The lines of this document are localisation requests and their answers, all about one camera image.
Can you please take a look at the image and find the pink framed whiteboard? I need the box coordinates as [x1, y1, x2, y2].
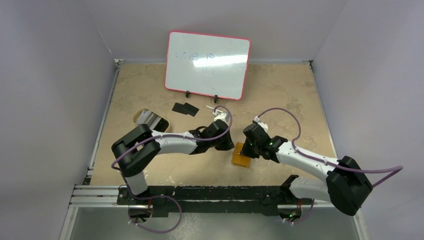
[164, 31, 251, 100]

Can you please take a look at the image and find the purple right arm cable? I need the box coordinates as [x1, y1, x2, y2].
[254, 107, 404, 226]

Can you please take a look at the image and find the yellow leather card holder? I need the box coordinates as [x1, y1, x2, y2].
[231, 142, 251, 168]

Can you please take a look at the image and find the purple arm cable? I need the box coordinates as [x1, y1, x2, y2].
[111, 105, 233, 234]
[254, 107, 404, 226]

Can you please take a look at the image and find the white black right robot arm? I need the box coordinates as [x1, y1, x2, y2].
[241, 123, 373, 216]

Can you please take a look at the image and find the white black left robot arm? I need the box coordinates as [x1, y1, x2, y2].
[111, 119, 235, 205]

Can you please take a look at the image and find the black credit card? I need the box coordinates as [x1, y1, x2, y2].
[172, 102, 189, 115]
[183, 102, 199, 117]

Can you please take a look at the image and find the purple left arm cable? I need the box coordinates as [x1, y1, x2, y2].
[111, 105, 233, 234]

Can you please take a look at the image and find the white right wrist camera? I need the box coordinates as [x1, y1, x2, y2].
[253, 116, 269, 133]

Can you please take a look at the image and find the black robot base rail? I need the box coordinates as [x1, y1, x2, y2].
[117, 185, 312, 218]

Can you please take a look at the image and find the beige oval plastic tray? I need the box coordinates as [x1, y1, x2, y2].
[132, 108, 170, 133]

